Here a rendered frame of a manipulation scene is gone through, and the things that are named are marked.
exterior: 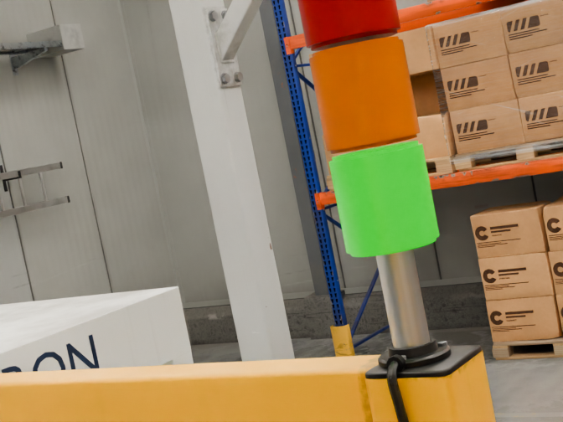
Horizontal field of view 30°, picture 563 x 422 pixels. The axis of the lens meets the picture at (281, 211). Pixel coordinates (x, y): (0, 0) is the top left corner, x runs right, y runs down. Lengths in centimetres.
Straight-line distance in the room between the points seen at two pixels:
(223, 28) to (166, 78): 883
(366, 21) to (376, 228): 10
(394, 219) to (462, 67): 811
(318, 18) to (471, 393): 21
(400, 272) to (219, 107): 255
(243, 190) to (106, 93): 874
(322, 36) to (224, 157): 257
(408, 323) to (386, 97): 12
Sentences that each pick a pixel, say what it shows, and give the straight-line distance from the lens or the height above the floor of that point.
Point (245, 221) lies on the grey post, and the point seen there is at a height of 199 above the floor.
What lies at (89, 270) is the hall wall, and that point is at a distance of 1120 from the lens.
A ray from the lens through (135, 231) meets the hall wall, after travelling 1179.
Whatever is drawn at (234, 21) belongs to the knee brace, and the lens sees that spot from 308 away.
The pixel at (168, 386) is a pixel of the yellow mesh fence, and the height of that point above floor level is 209.
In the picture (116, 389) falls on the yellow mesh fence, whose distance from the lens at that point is 68.
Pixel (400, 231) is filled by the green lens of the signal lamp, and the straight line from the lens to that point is 54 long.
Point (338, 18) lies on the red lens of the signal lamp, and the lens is 53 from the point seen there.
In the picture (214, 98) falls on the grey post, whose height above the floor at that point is 236.
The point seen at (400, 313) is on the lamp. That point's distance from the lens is 56.
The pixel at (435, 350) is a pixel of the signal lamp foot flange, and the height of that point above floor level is 210.
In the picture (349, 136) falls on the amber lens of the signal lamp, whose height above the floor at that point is 222.
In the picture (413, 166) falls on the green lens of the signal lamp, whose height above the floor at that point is 220.
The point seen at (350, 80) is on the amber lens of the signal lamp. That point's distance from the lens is 53.
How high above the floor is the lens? 223
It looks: 4 degrees down
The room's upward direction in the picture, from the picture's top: 11 degrees counter-clockwise
